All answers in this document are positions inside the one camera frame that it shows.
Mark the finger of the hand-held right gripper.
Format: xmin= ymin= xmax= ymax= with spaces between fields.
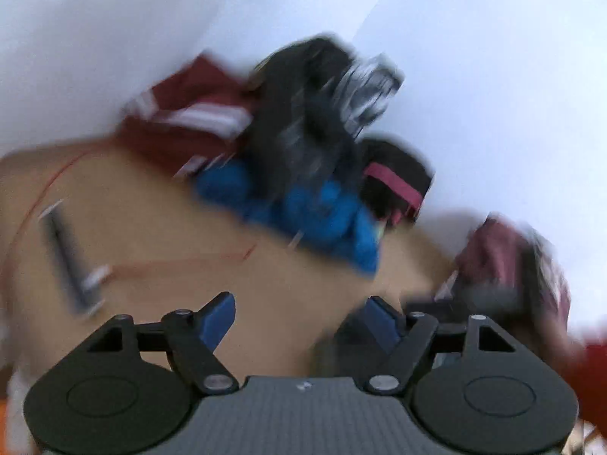
xmin=401 ymin=296 xmax=472 ymax=325

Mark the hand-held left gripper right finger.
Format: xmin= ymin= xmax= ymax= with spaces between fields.
xmin=364 ymin=296 xmax=517 ymax=395

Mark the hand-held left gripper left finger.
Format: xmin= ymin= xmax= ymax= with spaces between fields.
xmin=88 ymin=291 xmax=239 ymax=395

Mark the maroon sweatshirt with white print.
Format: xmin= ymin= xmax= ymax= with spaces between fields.
xmin=453 ymin=215 xmax=572 ymax=323

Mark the thin red thread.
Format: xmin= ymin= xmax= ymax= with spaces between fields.
xmin=0 ymin=149 xmax=259 ymax=295

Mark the blue fleece garment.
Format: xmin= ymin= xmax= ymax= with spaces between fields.
xmin=194 ymin=161 xmax=382 ymax=278

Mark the black garment with pink stripe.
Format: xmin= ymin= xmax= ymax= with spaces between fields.
xmin=358 ymin=137 xmax=437 ymax=226

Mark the dark red white-striped garment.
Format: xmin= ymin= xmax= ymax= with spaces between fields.
xmin=116 ymin=54 xmax=254 ymax=178

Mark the black grey fuzzy garment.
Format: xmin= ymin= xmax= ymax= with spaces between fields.
xmin=247 ymin=33 xmax=406 ymax=190

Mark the orange cloth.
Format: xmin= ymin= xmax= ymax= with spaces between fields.
xmin=0 ymin=395 xmax=17 ymax=455

